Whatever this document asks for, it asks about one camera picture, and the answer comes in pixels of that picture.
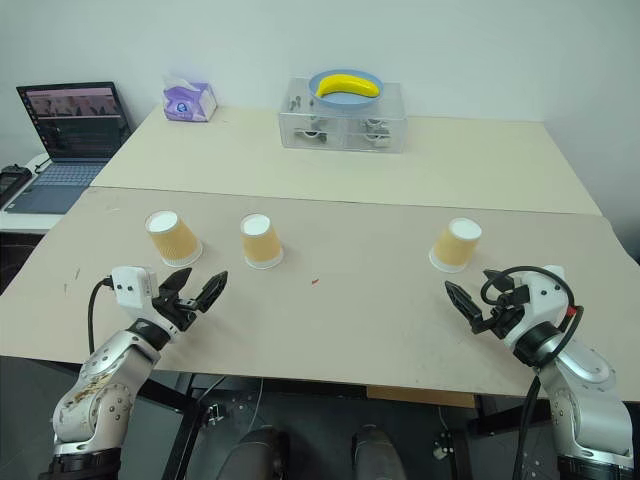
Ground yellow banana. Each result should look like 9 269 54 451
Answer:
317 73 380 100

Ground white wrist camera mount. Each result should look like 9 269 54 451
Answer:
501 264 573 347
110 266 162 309

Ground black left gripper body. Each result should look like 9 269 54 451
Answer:
151 294 200 333

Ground clear acrylic drawer box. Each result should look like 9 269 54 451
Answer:
277 76 409 157

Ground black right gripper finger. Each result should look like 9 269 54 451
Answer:
482 269 517 292
444 280 486 335

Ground black metal table frame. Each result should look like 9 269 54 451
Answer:
134 370 554 480

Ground open grey laptop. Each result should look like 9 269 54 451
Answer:
4 80 133 216

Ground tan ribbed paper cup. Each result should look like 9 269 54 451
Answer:
144 210 204 268
238 213 285 272
428 217 484 275

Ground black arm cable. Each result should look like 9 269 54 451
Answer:
478 265 585 480
87 276 114 357

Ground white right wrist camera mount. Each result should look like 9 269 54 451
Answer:
501 264 573 347

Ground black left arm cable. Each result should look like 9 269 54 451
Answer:
87 276 114 357

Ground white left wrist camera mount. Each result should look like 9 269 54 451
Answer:
110 266 162 309

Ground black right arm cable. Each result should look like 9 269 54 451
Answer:
478 265 585 480

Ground dark rounded shape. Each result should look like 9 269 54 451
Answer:
219 425 292 480
350 423 407 480

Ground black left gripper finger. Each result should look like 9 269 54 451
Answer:
158 267 194 302
191 270 230 313

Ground purple tissue box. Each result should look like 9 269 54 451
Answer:
160 73 219 123

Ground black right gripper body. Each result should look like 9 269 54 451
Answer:
479 285 531 340

